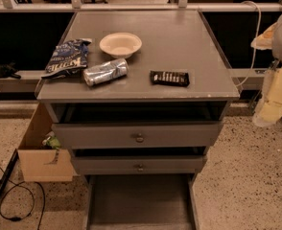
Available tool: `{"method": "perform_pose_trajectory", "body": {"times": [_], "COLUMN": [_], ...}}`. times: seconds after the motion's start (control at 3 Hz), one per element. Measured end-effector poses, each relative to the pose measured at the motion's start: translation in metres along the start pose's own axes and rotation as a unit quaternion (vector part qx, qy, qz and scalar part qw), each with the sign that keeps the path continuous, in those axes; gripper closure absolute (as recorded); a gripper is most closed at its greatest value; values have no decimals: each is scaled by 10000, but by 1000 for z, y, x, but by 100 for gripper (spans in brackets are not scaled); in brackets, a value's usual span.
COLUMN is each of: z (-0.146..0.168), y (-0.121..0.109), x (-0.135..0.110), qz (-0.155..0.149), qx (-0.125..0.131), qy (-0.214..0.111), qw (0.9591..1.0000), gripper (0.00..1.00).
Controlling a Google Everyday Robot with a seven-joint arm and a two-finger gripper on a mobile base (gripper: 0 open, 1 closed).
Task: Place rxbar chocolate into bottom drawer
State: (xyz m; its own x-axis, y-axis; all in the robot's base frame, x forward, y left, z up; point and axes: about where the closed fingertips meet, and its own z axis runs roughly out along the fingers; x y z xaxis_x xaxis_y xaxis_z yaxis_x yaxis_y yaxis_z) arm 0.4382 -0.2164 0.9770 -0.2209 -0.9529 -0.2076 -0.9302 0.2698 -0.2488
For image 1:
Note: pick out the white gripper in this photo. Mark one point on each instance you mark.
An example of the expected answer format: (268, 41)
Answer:
(269, 109)

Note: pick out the black rxbar chocolate wrapper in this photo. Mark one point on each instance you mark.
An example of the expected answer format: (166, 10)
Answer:
(170, 78)

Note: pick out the grey top drawer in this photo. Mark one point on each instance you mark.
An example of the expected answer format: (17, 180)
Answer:
(87, 136)

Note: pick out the grey wooden drawer cabinet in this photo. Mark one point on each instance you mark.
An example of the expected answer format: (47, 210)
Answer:
(175, 41)

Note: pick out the grey middle drawer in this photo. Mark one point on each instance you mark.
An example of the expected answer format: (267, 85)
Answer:
(96, 165)

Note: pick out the grey open bottom drawer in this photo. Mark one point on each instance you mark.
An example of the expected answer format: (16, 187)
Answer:
(141, 202)

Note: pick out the white paper bowl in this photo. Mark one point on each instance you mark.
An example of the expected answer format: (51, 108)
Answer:
(120, 45)

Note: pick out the crushed silver drink can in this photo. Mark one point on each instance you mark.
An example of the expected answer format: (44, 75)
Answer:
(107, 71)

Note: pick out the blue kettle chips bag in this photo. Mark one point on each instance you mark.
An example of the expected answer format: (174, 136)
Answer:
(68, 58)

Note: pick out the green item in box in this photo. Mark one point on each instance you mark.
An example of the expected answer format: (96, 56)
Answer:
(51, 141)

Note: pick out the brown cardboard box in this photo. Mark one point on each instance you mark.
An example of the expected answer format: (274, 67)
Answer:
(39, 161)

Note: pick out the black object on shelf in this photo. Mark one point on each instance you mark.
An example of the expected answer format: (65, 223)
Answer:
(7, 70)

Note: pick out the metal clamp bracket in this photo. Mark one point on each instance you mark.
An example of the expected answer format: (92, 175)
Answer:
(260, 71)

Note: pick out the metal railing frame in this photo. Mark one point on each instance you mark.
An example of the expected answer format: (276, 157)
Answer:
(139, 5)

